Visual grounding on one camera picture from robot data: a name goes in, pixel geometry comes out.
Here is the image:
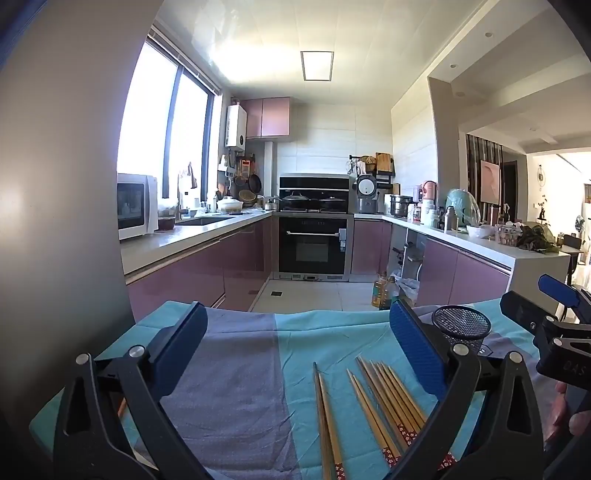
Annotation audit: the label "yellow cooking oil bottle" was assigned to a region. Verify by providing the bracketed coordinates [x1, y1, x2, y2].
[372, 272, 391, 309]

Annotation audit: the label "grey refrigerator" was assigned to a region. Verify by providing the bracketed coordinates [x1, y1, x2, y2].
[0, 0, 164, 444]

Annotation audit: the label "grey rice cooker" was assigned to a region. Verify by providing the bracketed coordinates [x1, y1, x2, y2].
[353, 174, 382, 214]

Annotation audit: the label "black mesh utensil holder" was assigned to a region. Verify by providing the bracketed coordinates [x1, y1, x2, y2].
[431, 305, 492, 358]

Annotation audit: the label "white microwave oven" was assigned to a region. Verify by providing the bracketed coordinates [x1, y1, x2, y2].
[117, 173, 160, 241]

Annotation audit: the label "leafy green vegetables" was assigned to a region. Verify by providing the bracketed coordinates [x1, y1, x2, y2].
[516, 223, 561, 254]

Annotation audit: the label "light floral-end chopstick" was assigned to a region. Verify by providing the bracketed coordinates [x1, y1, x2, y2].
[318, 385, 347, 480]

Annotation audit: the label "teal countertop appliance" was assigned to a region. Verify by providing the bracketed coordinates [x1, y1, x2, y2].
[444, 188, 481, 227]

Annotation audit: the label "black range hood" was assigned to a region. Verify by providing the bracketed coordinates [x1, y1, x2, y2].
[279, 174, 352, 192]

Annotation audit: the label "ceiling light panel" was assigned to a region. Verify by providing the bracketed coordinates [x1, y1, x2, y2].
[300, 51, 334, 82]

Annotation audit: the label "dark brown chopstick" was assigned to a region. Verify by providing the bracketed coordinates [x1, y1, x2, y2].
[312, 362, 334, 480]

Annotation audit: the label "teal and purple tablecloth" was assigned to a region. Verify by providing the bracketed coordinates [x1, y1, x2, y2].
[28, 298, 559, 480]

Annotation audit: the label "pink upper cabinet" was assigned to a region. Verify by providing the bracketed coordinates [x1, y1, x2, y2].
[241, 97, 291, 140]

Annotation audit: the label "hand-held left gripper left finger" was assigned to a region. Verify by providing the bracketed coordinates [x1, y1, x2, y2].
[53, 302, 213, 480]

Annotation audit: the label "black built-in oven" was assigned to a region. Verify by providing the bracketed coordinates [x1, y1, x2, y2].
[278, 213, 354, 281]

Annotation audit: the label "kitchen faucet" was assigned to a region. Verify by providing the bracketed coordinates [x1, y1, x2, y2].
[174, 161, 199, 221]

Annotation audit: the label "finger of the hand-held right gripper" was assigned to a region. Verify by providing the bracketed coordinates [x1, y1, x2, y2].
[500, 289, 563, 344]
[538, 273, 591, 324]

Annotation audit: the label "kitchen window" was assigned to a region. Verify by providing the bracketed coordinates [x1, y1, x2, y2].
[116, 25, 222, 208]

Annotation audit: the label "framed wall picture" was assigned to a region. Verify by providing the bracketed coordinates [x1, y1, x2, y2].
[479, 159, 502, 204]

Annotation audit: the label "bunch of wooden chopsticks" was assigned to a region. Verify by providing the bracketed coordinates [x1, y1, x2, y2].
[346, 354, 460, 480]

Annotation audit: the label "purple base cabinets with sink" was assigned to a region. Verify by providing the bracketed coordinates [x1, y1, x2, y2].
[124, 215, 280, 321]

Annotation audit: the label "black wall rack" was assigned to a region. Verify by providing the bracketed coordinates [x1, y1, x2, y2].
[348, 154, 396, 185]

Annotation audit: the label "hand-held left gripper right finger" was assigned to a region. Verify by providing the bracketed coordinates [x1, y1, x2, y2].
[389, 299, 550, 480]

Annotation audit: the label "person's right hand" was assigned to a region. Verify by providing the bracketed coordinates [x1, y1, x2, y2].
[545, 381, 591, 444]

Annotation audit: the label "white wall water heater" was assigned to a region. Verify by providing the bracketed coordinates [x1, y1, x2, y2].
[225, 104, 247, 149]

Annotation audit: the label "white plastic bag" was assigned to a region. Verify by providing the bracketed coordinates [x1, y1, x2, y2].
[397, 277, 421, 305]

